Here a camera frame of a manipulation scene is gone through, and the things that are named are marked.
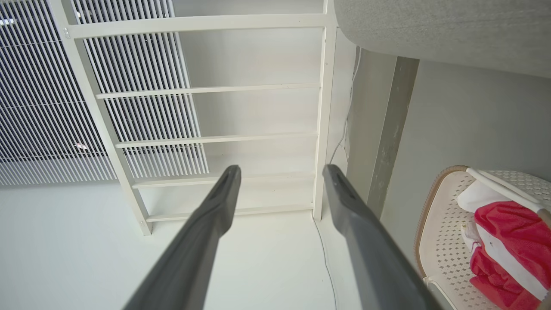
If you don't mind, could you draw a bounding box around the red and white garment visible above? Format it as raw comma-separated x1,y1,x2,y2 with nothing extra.
457,180,551,310

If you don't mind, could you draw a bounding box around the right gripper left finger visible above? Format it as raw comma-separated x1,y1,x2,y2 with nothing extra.
123,165,242,310

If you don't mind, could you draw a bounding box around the cream perforated laundry basket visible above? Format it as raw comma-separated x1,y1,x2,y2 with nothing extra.
414,166,551,310

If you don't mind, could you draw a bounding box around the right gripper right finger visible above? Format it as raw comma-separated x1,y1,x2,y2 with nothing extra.
322,164,444,310

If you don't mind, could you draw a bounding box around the white wooden railing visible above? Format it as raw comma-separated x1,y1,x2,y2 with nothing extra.
47,0,341,236

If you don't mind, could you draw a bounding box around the grey fabric sofa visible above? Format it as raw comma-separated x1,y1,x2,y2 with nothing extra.
334,0,551,79

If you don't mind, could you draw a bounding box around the thin pale cable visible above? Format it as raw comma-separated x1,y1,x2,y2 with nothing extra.
313,46,361,310

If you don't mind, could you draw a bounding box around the white slatted grille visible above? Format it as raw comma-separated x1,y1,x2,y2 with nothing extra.
0,0,210,186

